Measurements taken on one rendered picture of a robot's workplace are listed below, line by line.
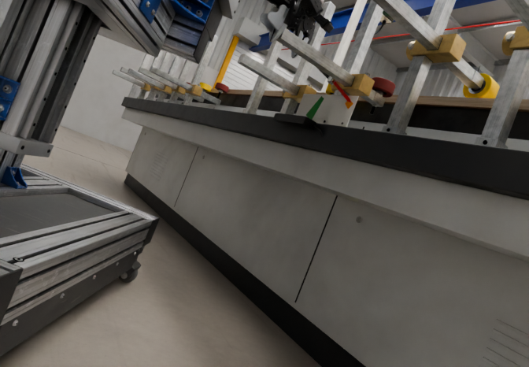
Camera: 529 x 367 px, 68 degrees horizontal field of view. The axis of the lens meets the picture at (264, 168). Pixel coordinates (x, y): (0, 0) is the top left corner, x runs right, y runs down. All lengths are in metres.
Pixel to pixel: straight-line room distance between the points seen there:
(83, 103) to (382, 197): 7.98
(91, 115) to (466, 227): 8.20
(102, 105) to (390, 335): 8.01
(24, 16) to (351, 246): 1.06
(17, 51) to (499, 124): 1.02
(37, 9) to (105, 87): 7.73
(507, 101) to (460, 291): 0.46
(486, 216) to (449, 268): 0.28
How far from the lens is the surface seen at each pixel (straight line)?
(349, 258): 1.31
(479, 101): 1.23
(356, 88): 1.21
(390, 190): 1.02
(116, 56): 8.80
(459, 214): 0.92
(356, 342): 1.27
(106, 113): 8.74
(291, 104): 1.44
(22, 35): 1.03
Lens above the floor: 0.47
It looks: 2 degrees up
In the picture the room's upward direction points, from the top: 22 degrees clockwise
